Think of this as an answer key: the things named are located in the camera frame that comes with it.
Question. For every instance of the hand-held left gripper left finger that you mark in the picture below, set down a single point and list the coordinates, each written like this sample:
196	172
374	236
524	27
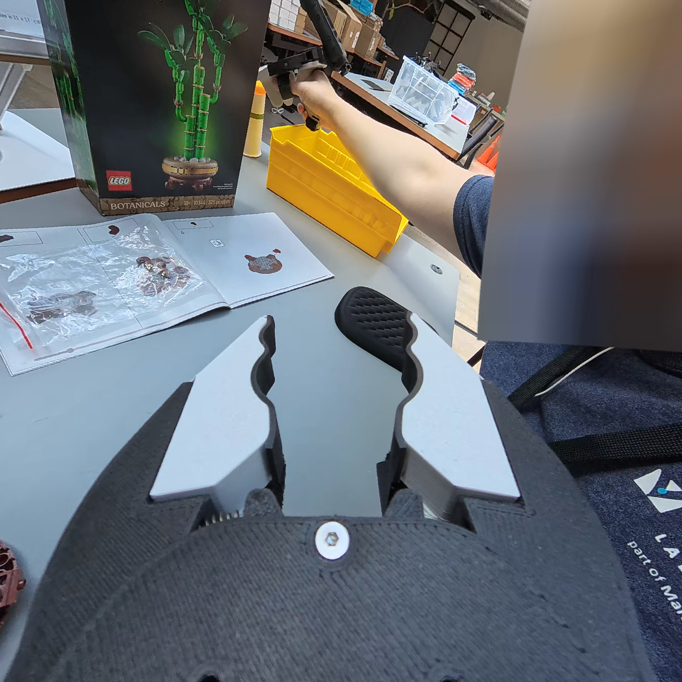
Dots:
224	426

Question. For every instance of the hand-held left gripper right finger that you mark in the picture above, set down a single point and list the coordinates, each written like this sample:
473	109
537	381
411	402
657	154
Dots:
453	426

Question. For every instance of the clear plastic zip bag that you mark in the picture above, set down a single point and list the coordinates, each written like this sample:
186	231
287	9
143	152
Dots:
128	248
64	277

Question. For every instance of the person's right forearm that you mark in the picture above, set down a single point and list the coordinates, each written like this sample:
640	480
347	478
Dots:
405	160

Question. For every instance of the person's right hand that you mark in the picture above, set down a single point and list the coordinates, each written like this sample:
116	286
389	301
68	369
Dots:
317	96

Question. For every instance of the stack of cardboard boxes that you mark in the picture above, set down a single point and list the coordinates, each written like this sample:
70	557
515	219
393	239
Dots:
349	26

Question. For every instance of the wooden background table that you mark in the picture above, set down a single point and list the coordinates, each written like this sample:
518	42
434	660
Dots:
373	90

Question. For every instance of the clear plastic organizer box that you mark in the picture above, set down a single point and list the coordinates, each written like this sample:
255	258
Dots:
421	90

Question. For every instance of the yellow plastic bin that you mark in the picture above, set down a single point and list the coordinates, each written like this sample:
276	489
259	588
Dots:
330	186

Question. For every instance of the pile of brown bricks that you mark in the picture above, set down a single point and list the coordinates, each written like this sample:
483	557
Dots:
160	271
61	308

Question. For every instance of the black bamboo toy box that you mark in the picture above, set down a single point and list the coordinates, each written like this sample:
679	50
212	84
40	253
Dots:
160	80

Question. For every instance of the open instruction booklet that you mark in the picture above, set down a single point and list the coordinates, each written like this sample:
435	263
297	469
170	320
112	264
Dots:
277	255

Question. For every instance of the orange traffic cone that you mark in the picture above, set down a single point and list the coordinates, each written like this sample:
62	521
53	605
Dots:
490	157

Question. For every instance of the brown brick assembly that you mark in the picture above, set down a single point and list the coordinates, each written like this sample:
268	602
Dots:
8	575

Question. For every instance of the printed instruction sheet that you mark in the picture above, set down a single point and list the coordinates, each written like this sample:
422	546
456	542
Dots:
21	18

